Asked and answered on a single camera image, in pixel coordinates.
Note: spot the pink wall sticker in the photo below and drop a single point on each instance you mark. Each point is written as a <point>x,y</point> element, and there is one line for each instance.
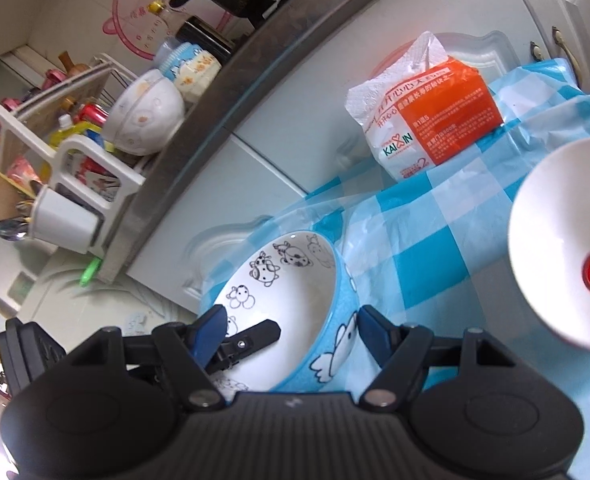
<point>135,5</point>

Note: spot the blue and white printed cups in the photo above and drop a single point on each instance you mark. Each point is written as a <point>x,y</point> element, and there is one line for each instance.
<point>190,67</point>

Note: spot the white plastic dish rack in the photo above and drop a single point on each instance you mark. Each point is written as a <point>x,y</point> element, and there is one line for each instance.
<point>75,160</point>

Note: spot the white bowl with orange flowers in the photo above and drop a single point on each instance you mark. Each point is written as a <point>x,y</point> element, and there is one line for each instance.
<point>142,110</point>

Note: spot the green plastic clip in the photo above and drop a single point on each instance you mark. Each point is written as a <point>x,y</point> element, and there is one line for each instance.
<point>90,270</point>

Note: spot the dark jar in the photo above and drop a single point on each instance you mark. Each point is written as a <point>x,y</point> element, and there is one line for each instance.
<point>205,40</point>

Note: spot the glass oil bottle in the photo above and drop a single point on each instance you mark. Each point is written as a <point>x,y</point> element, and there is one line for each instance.
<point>162,22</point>

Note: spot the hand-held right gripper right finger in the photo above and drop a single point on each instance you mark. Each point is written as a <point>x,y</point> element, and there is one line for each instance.
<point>372,332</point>

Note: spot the blue and white checked tablecloth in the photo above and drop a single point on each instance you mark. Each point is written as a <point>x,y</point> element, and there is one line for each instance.
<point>450,240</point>

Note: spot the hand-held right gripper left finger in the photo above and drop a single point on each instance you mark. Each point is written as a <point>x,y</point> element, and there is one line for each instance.
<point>210,332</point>

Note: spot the blue bowl with cartoon animals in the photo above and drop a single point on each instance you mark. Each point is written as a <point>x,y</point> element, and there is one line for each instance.
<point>295,290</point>

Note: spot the orange and white tissue packet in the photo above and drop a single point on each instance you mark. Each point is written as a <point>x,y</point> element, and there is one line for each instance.
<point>425,115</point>

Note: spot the red bowl with white inside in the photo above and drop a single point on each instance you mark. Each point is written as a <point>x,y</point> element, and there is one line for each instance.
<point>555,240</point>

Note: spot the red printed carton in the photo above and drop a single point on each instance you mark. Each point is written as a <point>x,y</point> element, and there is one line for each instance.
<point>92,175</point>

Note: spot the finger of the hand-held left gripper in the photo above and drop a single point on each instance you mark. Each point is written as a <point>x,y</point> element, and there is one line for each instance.
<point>255,337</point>

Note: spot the white utensil holder cup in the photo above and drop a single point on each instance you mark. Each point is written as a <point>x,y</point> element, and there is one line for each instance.
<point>62,220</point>

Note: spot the yellow bottle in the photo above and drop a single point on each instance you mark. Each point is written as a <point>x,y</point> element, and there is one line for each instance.
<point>75,132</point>

